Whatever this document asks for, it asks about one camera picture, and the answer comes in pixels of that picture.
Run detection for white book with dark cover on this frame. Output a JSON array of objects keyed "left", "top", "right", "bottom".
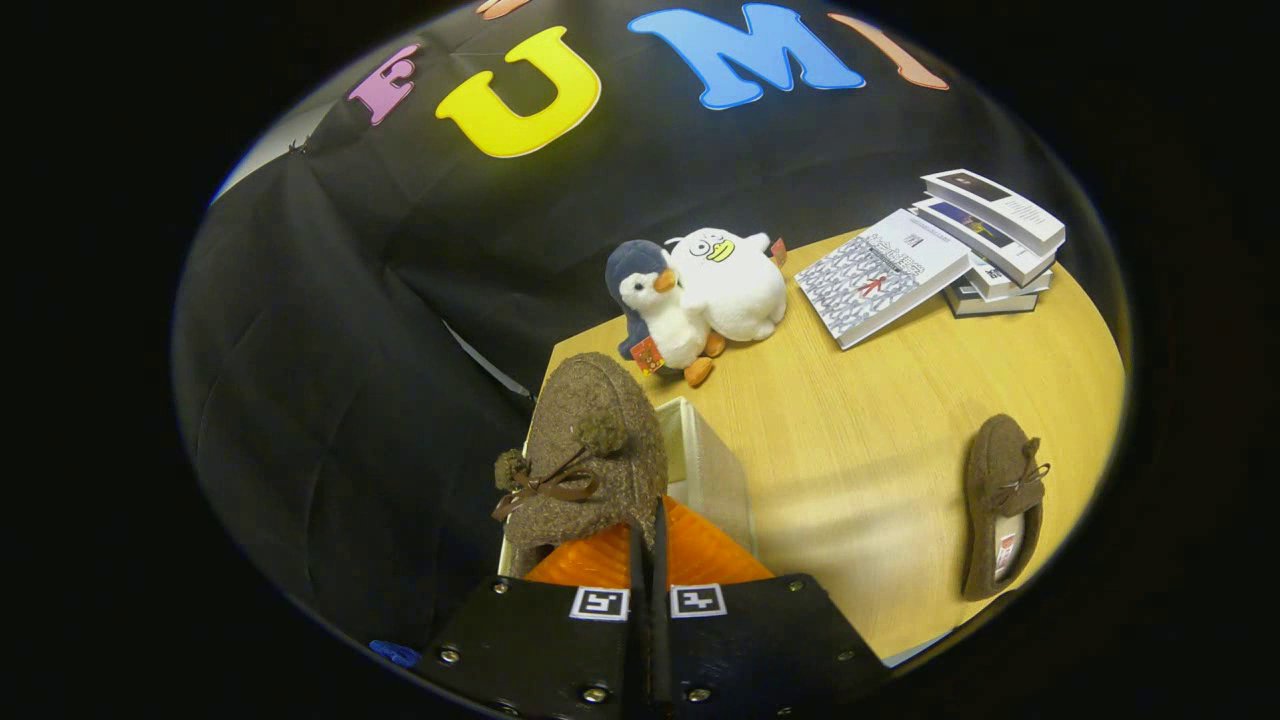
[{"left": 911, "top": 196, "right": 1058, "bottom": 289}]

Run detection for white duck plush toy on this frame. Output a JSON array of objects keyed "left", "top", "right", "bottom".
[{"left": 664, "top": 227, "right": 789, "bottom": 343}]

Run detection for white thick book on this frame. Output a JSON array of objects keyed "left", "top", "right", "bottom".
[{"left": 965, "top": 254, "right": 1054, "bottom": 300}]

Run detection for grey patterned book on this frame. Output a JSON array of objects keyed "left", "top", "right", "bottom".
[{"left": 794, "top": 208, "right": 973, "bottom": 351}]

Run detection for penguin plush toy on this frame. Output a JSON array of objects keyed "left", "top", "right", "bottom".
[{"left": 604, "top": 239, "right": 727, "bottom": 389}]

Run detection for dark grey book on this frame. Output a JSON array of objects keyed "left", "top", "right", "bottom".
[{"left": 943, "top": 280, "right": 1041, "bottom": 319}]

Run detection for beige fabric storage box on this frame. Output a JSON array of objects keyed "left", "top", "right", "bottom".
[{"left": 497, "top": 396, "right": 759, "bottom": 581}]

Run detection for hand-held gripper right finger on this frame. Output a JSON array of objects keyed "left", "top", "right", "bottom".
[{"left": 650, "top": 497, "right": 891, "bottom": 720}]

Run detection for brown fuzzy shoe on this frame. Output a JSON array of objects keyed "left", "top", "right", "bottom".
[
  {"left": 490, "top": 351, "right": 669, "bottom": 579},
  {"left": 961, "top": 414, "right": 1052, "bottom": 602}
]

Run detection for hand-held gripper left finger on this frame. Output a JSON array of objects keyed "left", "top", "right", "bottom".
[{"left": 415, "top": 520, "right": 649, "bottom": 720}]

